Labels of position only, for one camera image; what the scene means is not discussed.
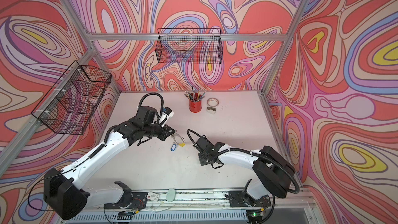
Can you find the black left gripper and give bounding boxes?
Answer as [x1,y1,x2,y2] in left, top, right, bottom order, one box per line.
[143,121,178,142]

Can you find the silver metal keyring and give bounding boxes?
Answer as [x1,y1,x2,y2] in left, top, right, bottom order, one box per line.
[172,132,185,147]

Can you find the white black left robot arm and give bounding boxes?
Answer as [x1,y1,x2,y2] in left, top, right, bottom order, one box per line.
[44,93,175,220]

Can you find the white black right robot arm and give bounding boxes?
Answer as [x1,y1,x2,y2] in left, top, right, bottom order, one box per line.
[187,129,300,207]

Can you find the red pencil cup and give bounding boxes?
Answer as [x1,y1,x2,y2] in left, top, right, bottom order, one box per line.
[189,100,202,113]

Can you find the pencils in cup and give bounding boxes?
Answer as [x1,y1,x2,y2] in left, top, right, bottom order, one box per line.
[184,85,207,103]

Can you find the tape roll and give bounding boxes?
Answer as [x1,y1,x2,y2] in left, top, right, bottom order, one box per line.
[207,97,219,107]

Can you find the white oval button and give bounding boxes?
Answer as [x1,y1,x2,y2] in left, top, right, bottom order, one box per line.
[166,188,176,202]

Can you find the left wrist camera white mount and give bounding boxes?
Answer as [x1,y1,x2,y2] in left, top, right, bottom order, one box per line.
[159,107,174,127]

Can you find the black wire basket back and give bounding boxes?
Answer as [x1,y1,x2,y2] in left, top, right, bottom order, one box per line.
[155,27,223,64]

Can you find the black wire basket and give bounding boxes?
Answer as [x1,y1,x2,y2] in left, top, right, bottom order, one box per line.
[155,27,223,64]
[31,61,112,135]

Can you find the black wire basket left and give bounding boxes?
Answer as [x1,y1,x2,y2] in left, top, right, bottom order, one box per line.
[31,61,112,135]

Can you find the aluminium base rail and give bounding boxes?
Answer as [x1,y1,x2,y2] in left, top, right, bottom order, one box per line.
[68,189,322,224]

